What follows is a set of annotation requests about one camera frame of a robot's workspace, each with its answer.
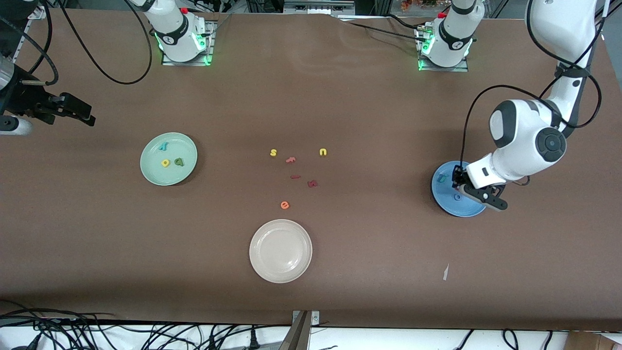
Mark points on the teal foam letter t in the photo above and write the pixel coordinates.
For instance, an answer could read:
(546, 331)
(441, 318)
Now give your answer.
(164, 145)

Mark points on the dark green foam letter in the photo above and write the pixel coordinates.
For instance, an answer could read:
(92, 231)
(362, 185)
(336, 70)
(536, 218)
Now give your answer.
(182, 162)

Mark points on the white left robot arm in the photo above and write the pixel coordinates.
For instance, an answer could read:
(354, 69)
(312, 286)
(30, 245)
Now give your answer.
(559, 29)

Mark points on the blue plate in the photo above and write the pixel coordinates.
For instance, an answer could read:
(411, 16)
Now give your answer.
(444, 201)

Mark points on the light green plate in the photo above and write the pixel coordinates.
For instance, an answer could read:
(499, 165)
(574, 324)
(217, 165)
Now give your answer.
(150, 170)

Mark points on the brown table cover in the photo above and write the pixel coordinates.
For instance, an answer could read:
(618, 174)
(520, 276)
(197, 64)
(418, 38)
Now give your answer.
(340, 97)

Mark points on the red foam letter k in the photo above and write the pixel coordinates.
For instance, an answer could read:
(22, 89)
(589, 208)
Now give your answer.
(312, 183)

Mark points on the beige plate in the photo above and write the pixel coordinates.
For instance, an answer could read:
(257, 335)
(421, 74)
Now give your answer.
(280, 251)

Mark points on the cardboard box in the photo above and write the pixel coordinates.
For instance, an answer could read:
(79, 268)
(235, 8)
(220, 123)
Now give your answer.
(590, 342)

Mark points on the grey metal equipment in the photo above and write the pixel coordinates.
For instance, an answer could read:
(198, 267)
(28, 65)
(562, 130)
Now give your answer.
(318, 6)

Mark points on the brown diagonal bar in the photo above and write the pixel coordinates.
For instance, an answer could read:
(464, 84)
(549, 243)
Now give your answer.
(297, 338)

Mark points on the black power plug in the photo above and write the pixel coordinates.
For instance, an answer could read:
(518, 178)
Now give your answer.
(252, 339)

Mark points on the aluminium frame profile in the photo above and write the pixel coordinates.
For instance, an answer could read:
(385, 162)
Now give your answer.
(600, 17)
(38, 12)

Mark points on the silver metal bracket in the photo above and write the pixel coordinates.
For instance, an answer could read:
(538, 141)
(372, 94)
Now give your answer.
(315, 318)

